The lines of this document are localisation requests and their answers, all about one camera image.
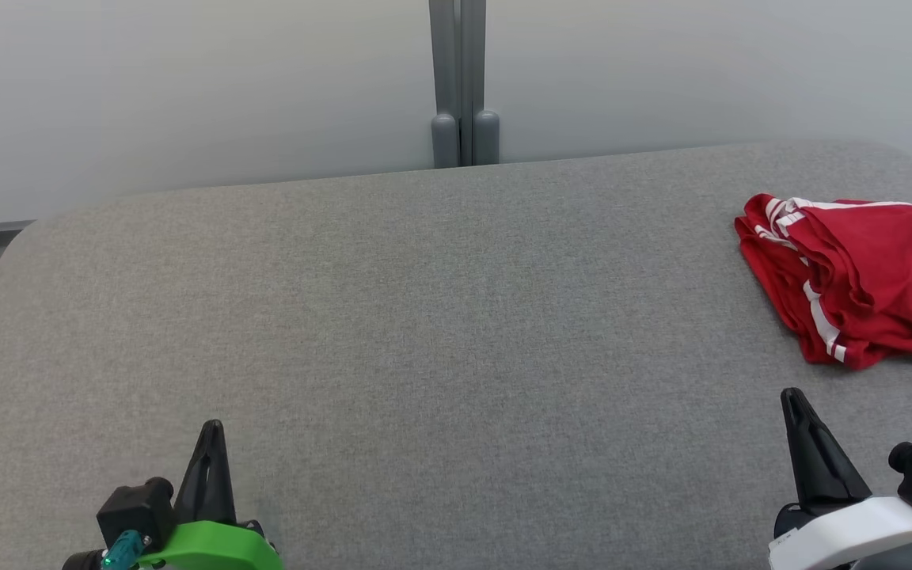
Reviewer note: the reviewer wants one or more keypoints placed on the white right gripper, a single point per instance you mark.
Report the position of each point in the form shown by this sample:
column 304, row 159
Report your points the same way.
column 844, row 530

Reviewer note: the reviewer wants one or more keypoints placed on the black round left wrist motor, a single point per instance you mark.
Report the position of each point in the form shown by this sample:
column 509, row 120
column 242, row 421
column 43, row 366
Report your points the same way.
column 82, row 560

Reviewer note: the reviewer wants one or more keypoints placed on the grey upright partition post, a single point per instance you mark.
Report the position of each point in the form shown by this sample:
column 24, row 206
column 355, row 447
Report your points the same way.
column 464, row 79

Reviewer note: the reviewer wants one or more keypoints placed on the red basketball jersey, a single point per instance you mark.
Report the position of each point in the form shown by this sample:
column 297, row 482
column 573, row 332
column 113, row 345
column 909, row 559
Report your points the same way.
column 868, row 269

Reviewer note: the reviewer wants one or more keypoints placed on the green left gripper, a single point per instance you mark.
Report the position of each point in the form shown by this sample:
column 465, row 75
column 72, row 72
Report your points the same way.
column 210, row 550

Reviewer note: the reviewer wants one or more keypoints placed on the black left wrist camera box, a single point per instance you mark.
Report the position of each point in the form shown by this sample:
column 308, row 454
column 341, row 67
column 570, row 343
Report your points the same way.
column 135, row 511

